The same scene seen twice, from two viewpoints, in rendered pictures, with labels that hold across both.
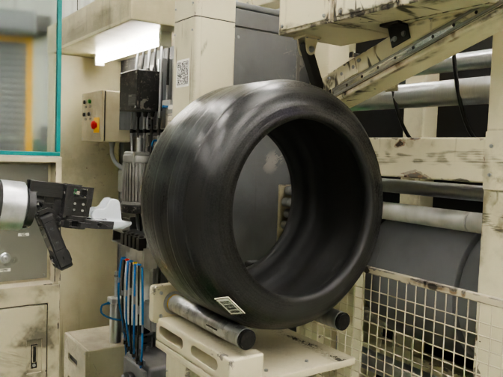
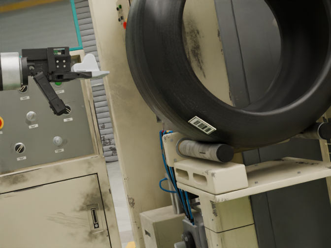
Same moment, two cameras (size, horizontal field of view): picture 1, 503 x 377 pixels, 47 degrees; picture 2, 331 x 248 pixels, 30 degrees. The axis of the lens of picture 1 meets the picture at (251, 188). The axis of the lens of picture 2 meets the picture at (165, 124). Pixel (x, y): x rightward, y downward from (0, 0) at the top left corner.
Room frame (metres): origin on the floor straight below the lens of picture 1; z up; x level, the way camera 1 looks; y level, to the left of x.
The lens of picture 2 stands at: (-0.23, -0.40, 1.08)
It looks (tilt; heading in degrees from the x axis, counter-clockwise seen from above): 3 degrees down; 20
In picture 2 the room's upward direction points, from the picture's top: 11 degrees counter-clockwise
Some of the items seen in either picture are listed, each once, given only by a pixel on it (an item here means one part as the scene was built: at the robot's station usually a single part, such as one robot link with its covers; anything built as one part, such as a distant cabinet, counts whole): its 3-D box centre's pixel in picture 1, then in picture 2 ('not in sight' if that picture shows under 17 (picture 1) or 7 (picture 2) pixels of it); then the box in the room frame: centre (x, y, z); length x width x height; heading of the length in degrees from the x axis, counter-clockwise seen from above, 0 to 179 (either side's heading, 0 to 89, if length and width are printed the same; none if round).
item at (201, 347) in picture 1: (204, 345); (207, 173); (1.36, 0.10, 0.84); 0.36 x 0.09 x 0.06; 35
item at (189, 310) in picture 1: (206, 319); (203, 150); (1.35, 0.10, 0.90); 0.35 x 0.05 x 0.05; 35
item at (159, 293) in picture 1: (217, 295); (227, 138); (1.58, 0.08, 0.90); 0.40 x 0.03 x 0.10; 125
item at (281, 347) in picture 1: (252, 351); (256, 176); (1.44, -0.02, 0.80); 0.37 x 0.36 x 0.02; 125
